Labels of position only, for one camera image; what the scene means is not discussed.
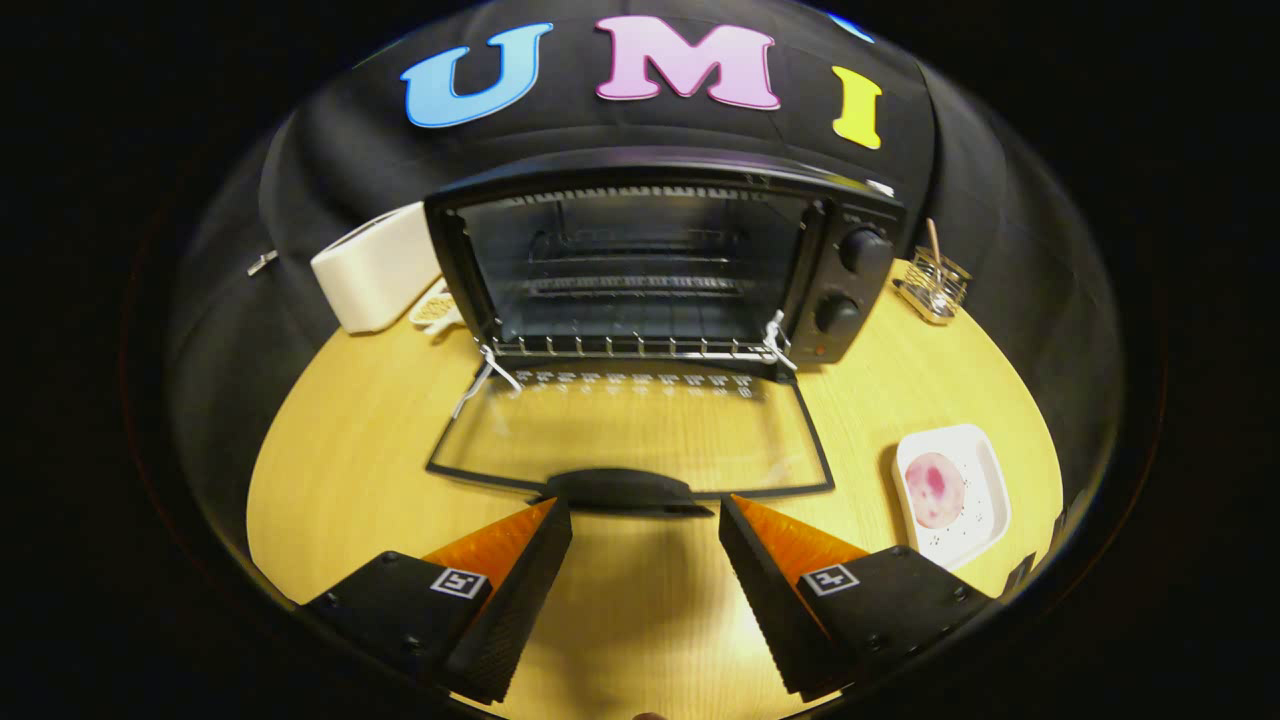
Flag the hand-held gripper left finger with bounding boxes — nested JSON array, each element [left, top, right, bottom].
[[300, 497, 574, 704]]

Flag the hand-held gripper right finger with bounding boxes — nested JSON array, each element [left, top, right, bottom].
[[718, 493, 1001, 701]]

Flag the pink round ham slice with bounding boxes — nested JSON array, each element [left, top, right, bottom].
[[905, 452, 967, 530]]

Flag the white square plate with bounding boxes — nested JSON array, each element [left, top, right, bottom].
[[892, 423, 1012, 571]]

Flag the black toaster oven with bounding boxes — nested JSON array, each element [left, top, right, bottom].
[[424, 148, 909, 519]]

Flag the white boxy toaster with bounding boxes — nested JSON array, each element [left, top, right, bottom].
[[310, 201, 443, 334]]

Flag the small white dish of seeds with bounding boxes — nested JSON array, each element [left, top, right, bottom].
[[408, 280, 466, 334]]

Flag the black backdrop cloth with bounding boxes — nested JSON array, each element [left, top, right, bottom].
[[170, 0, 1121, 521]]

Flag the metal wire rack holder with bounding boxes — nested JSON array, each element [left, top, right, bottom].
[[893, 247, 973, 326]]

